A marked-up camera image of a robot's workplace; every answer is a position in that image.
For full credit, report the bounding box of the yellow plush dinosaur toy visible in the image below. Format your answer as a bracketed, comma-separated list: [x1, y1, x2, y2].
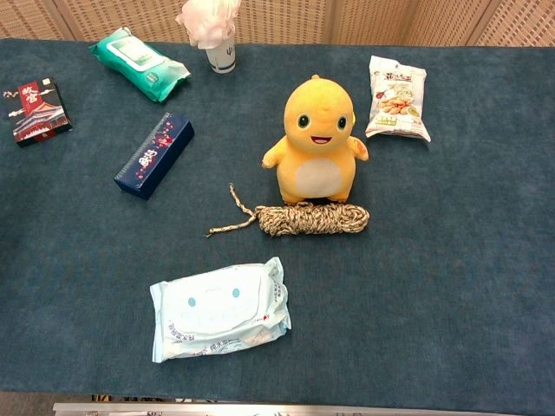
[261, 74, 369, 206]

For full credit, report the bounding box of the light blue wet wipes pack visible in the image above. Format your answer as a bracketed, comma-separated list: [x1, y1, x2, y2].
[149, 256, 292, 364]

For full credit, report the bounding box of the dark blue long box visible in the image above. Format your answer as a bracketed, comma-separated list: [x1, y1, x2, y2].
[113, 111, 195, 201]

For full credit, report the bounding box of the white peanut snack bag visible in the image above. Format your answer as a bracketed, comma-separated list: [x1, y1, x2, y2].
[364, 55, 433, 143]

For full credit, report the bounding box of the white paper cup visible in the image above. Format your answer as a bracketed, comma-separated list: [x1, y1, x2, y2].
[205, 36, 238, 75]

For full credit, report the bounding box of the dark teal table cloth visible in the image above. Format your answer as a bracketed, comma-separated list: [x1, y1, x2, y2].
[0, 37, 555, 416]

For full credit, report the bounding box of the pink white crumpled tissue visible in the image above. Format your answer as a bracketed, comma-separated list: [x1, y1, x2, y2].
[174, 0, 243, 50]

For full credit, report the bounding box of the green wet wipes pack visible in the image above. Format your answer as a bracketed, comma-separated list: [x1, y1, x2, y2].
[88, 26, 193, 104]

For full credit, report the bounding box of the black red printed box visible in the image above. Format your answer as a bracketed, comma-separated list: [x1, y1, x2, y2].
[2, 76, 74, 148]

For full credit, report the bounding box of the beige braided rope bundle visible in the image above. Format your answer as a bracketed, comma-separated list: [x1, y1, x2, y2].
[204, 182, 371, 238]

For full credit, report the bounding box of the silver metal rail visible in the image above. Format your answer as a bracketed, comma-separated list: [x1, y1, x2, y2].
[52, 401, 534, 416]

